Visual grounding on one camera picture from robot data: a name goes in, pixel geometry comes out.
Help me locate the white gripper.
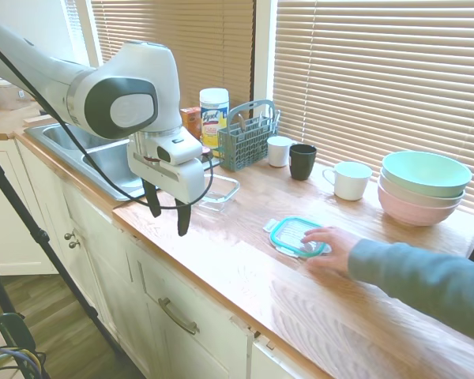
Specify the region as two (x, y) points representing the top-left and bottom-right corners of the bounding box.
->
(126, 142), (206, 237)

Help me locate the clear lid with teal seal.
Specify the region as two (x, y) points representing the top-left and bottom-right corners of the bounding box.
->
(262, 216), (333, 260)

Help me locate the forearm in grey sleeve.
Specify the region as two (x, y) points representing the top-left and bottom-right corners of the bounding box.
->
(347, 238), (474, 335)

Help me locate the square glass food container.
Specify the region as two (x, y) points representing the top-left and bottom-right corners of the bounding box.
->
(197, 174), (241, 213)

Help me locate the person's bare hand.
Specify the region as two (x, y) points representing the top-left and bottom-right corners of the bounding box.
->
(302, 226), (360, 277)

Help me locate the white kitchen cabinet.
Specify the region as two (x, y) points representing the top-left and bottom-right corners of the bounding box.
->
(0, 136), (321, 379)

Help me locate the small orange box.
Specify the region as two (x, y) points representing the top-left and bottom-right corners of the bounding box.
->
(180, 107), (202, 139)

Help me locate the grey-blue cutlery basket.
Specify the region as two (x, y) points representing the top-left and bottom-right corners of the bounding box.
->
(216, 99), (281, 173)

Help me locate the yellow Lysol wipes canister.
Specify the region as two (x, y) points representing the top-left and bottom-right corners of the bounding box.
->
(199, 87), (231, 149)

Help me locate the stainless steel double sink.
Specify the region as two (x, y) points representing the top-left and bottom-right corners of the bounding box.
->
(23, 121), (222, 202)

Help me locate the black mug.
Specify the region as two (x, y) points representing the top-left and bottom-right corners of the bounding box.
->
(288, 144), (318, 182)

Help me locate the long wooden board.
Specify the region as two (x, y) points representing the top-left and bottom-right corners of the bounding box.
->
(22, 113), (60, 127)

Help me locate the narrow wooden window blind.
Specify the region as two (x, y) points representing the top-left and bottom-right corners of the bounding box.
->
(90, 0), (256, 115)

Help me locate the white pot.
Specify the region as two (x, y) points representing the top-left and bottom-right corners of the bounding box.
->
(0, 77), (27, 111)

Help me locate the cream white bowl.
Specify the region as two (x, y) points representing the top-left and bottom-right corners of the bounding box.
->
(377, 173), (467, 208)

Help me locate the pink bowl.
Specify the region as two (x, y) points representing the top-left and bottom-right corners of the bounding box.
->
(377, 185), (465, 227)

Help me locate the wide wooden window blind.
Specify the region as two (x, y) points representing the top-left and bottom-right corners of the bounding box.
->
(274, 0), (474, 216)

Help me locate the mint green bowl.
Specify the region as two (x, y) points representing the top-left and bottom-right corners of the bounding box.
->
(381, 151), (473, 198)

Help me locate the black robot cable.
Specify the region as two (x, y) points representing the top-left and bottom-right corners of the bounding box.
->
(0, 36), (216, 207)

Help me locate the brushed metal drawer handle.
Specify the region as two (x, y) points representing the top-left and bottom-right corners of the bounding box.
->
(157, 298), (201, 336)

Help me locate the white handleless cup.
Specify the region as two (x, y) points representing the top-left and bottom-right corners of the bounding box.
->
(266, 136), (294, 168)

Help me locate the black camera tripod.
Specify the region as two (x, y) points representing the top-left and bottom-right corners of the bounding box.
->
(0, 141), (123, 379)

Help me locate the white mug with handle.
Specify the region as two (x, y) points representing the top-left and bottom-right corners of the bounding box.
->
(322, 160), (374, 201)

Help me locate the green metal frame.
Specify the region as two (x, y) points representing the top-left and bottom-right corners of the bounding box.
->
(0, 313), (36, 356)

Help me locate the bundle of coloured cables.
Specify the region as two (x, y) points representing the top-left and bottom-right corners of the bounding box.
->
(0, 346), (48, 379)

